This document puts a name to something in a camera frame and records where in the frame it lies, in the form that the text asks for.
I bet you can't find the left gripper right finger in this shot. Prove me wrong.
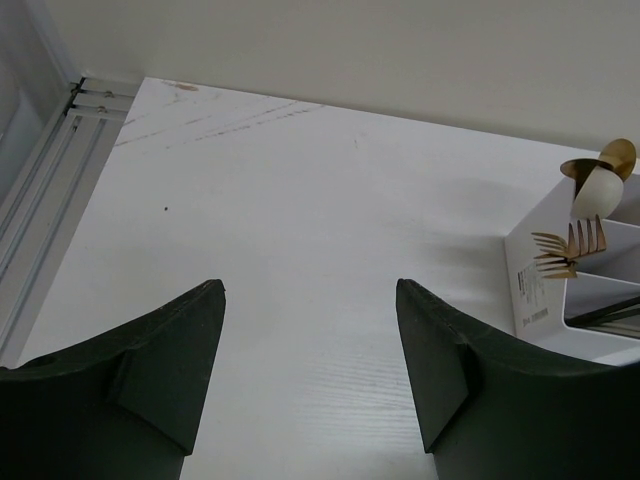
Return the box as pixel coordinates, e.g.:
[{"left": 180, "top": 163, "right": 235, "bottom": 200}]
[{"left": 396, "top": 279, "right": 639, "bottom": 479}]

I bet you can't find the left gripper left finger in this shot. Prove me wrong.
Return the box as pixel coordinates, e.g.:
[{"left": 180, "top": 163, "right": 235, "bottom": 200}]
[{"left": 1, "top": 280, "right": 226, "bottom": 479}]

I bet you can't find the black chopstick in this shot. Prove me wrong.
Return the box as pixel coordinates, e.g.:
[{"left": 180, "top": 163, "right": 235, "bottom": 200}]
[
  {"left": 565, "top": 296, "right": 639, "bottom": 327},
  {"left": 597, "top": 303, "right": 639, "bottom": 324}
]

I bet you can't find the gold green-handled fork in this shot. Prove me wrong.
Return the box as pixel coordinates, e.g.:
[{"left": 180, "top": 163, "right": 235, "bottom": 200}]
[
  {"left": 531, "top": 232, "right": 568, "bottom": 257},
  {"left": 534, "top": 254, "right": 577, "bottom": 279}
]

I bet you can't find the rose gold fork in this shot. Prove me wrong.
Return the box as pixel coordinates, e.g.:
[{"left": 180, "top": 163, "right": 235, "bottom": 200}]
[{"left": 567, "top": 215, "right": 607, "bottom": 261}]

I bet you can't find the white ceramic spoon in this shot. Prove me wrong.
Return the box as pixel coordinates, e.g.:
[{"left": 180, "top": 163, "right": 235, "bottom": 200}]
[{"left": 571, "top": 166, "right": 624, "bottom": 220}]

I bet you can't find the gold green-handled spoon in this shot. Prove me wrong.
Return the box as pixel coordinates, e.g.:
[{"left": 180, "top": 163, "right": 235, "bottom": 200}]
[
  {"left": 598, "top": 138, "right": 637, "bottom": 182},
  {"left": 560, "top": 158, "right": 603, "bottom": 198}
]

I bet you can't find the white three-compartment container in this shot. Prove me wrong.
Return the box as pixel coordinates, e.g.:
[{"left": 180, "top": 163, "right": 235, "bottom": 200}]
[{"left": 505, "top": 174, "right": 639, "bottom": 366}]

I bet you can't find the aluminium rail left side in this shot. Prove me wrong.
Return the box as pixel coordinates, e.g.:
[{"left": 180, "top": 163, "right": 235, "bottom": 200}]
[{"left": 0, "top": 0, "right": 137, "bottom": 361}]

